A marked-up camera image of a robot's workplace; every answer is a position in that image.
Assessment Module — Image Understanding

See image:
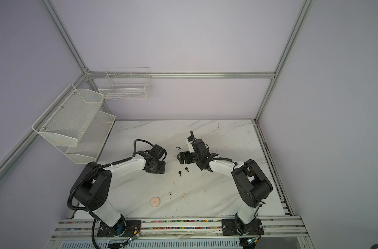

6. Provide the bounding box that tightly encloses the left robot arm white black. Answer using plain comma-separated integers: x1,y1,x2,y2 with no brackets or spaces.
67,145,167,228

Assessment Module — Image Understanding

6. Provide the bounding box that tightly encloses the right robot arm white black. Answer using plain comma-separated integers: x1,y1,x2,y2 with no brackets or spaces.
177,131,274,226

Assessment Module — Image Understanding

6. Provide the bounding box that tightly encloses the pink round charging case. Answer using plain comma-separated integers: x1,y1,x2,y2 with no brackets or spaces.
150,197,161,208

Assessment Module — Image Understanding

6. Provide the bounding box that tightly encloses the white mesh shelf lower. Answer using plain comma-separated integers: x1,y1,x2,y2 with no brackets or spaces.
65,112,115,165

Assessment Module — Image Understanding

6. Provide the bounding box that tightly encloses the white mesh shelf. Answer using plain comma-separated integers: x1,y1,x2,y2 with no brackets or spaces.
31,85,105,147
65,112,115,165

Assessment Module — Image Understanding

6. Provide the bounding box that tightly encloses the white mesh shelf upper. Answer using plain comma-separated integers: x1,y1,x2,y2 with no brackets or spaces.
31,85,105,147

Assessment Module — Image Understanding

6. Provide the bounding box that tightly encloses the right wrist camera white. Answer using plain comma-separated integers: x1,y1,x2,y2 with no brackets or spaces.
187,141,194,153

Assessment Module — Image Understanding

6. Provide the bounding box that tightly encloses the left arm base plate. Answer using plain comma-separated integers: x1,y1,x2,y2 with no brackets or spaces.
96,220,142,238

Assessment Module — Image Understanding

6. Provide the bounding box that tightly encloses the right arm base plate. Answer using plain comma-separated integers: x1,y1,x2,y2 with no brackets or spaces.
221,218,264,236

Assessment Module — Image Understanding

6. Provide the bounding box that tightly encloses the white wire basket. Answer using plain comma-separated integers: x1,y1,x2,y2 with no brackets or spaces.
98,67,152,101

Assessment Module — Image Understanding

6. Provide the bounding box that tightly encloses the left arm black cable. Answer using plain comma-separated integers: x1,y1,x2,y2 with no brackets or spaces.
67,138,155,211

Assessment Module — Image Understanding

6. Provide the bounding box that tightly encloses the aluminium mounting rail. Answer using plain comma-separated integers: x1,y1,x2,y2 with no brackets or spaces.
51,216,309,240

